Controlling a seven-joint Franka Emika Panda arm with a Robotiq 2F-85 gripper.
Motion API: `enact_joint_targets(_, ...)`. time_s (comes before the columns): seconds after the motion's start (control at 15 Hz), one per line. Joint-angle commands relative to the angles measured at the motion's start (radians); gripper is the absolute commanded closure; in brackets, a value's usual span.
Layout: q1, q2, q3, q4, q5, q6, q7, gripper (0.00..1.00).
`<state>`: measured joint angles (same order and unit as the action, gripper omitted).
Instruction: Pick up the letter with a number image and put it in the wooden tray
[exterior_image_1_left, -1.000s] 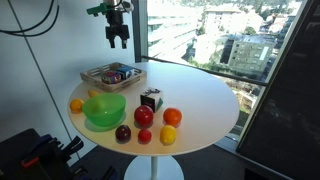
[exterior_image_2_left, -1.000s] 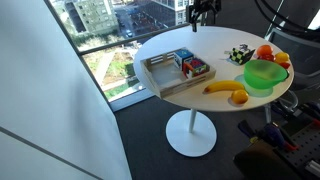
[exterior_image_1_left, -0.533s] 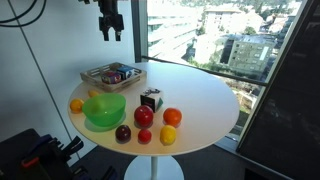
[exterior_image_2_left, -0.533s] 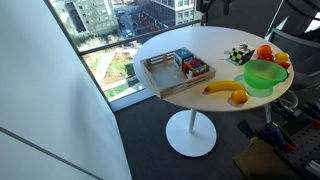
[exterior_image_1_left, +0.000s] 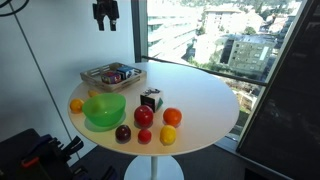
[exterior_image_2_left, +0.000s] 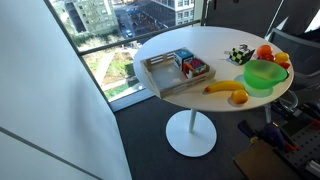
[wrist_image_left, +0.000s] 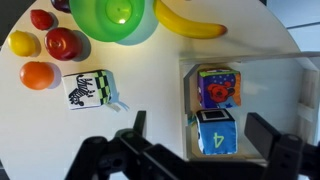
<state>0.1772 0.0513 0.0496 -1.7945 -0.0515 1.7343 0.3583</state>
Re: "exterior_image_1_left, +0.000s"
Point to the small yellow-orange toy fruit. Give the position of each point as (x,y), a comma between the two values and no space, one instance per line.
(76,105)

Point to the black white zebra fabric cube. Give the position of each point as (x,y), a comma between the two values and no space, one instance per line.
(151,99)

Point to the dark window rail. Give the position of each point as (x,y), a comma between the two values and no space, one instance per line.
(206,70)

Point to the large red toy apple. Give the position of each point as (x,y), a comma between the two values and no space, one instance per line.
(143,116)

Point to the dark purple toy plum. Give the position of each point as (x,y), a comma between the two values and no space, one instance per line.
(123,133)

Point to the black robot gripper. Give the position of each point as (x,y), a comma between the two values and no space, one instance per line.
(106,8)

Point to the white table pedestal base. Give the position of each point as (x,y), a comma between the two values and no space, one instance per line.
(153,168)

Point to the grey apartment building outside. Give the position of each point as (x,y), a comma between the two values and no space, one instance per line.
(248,55)

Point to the black panel beside window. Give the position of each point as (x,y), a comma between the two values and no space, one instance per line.
(290,100)

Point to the small red toy tomato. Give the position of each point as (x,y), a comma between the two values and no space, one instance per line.
(144,136)

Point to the yellow toy banana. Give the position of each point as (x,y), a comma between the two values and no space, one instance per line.
(93,93)

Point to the green plastic bowl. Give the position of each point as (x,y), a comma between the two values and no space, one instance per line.
(104,109)

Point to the purple and red fabric cube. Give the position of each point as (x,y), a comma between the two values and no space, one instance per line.
(111,77)

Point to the orange toy fruit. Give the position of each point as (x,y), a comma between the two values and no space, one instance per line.
(172,116)

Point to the dark window frame post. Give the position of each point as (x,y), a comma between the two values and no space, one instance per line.
(136,30)

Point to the blue fabric number cube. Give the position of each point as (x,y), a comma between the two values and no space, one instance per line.
(126,72)

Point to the wooden slatted tray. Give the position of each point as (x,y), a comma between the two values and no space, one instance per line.
(94,72)

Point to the yellow toy lemon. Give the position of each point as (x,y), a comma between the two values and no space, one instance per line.
(168,134)

